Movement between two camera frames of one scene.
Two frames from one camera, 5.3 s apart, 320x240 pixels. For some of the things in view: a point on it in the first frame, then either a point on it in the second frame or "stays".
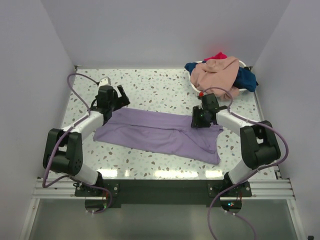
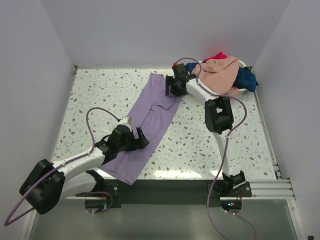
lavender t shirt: (165, 131) -> (152, 114)
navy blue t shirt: (246, 80) stays
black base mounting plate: (164, 192) stays
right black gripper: (195, 121) -> (169, 81)
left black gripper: (124, 100) -> (141, 143)
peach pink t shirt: (217, 76) stays
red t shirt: (219, 56) stays
